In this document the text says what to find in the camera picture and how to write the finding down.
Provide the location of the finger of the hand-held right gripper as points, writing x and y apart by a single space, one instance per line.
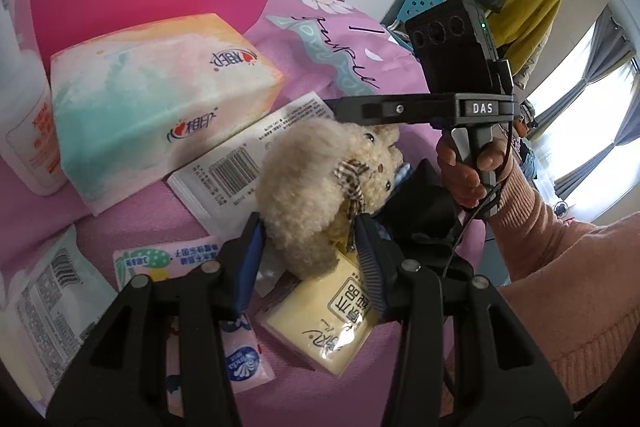
395 109

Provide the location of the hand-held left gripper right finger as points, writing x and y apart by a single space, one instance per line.
367 254

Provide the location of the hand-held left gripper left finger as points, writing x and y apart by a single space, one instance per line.
250 254

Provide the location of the beige teddy bear plush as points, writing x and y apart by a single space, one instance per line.
300 187

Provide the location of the person's right forearm pink sleeve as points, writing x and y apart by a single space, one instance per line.
575 297

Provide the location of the person's right hand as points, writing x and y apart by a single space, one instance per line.
457 179

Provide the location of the pink wet wipes packet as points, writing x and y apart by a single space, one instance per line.
175 257

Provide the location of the yellow tissue packet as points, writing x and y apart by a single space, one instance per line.
320 322

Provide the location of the yellow hanging sweater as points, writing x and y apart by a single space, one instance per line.
530 7

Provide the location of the white barcode packet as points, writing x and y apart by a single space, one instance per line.
225 167

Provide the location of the pink flower printed blanket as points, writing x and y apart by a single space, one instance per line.
310 57

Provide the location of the grey curtains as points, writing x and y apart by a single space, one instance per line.
607 42

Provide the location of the pastel tissue pack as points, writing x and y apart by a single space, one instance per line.
150 97

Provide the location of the white printed plastic packet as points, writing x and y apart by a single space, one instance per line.
50 287

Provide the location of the white pump bottle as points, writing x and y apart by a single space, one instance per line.
25 117

